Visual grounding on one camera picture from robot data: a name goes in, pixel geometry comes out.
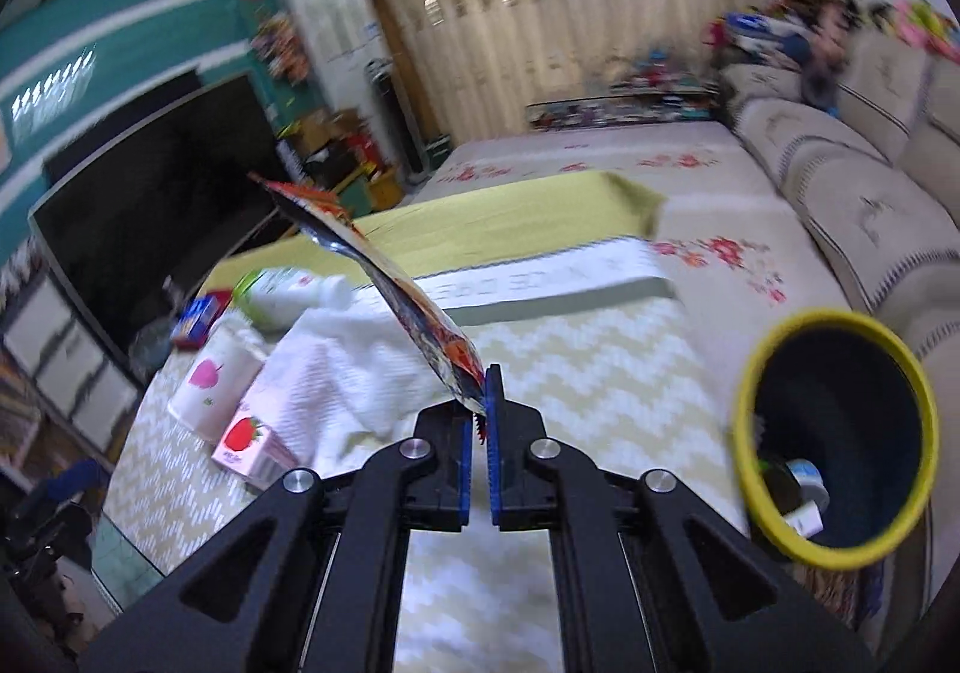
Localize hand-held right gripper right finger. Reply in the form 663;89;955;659
484;365;878;673

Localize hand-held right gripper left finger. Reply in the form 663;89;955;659
79;403;479;673

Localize dark printed snack wrapper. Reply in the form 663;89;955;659
247;172;482;413

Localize white paper towel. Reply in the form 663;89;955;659
262;305;455;468

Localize pink strawberry milk carton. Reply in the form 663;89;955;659
212;403;302;488

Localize green and white bottle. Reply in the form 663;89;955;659
232;268;353;331

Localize black bin with yellow rim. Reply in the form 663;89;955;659
733;309;940;570

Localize patterned tablecloth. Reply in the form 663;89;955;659
105;170;833;673

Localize white plastic drawer unit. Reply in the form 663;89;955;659
0;272;145;453

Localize small yellow bin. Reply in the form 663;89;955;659
367;167;404;211

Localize floral beige cloth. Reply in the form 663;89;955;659
405;122;852;348

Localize black tower fan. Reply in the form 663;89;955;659
365;59;430;184

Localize open cardboard boxes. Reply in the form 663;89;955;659
300;110;355;158

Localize low glass table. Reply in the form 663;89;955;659
525;84;722;132

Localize large black television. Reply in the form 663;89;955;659
30;71;302;351

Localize white standing air conditioner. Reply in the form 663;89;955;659
289;0;398;119

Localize beige curtains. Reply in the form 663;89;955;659
352;0;788;142

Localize beige sofa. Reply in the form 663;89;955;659
720;32;960;363

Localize hanging flower decoration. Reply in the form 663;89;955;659
251;13;310;83

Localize pile of plush toys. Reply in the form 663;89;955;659
862;0;960;63

